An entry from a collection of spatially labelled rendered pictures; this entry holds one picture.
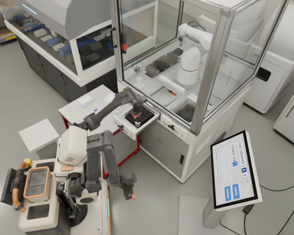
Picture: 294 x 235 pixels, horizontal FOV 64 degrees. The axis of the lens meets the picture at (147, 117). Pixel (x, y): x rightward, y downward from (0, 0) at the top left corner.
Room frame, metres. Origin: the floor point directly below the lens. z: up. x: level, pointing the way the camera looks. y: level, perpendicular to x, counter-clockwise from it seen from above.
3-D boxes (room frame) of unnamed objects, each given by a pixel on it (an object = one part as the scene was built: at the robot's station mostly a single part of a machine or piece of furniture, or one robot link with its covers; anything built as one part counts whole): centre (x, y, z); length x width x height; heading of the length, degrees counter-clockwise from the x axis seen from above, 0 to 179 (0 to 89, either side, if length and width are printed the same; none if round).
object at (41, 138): (1.32, 1.01, 0.38); 0.30 x 0.30 x 0.76; 40
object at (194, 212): (0.83, -0.61, 0.51); 0.50 x 0.45 x 1.02; 84
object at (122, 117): (1.48, 0.06, 0.86); 0.40 x 0.26 x 0.06; 137
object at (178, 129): (1.35, -0.24, 0.87); 0.29 x 0.02 x 0.11; 47
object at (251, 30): (1.55, -0.73, 1.52); 0.87 x 0.01 x 0.86; 137
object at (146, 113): (1.48, 0.07, 0.87); 0.22 x 0.18 x 0.06; 137
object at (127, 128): (1.33, 0.20, 0.87); 0.29 x 0.02 x 0.11; 47
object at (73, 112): (1.63, 0.49, 0.38); 0.62 x 0.58 x 0.76; 47
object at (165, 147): (1.88, -0.38, 0.40); 1.03 x 0.95 x 0.80; 47
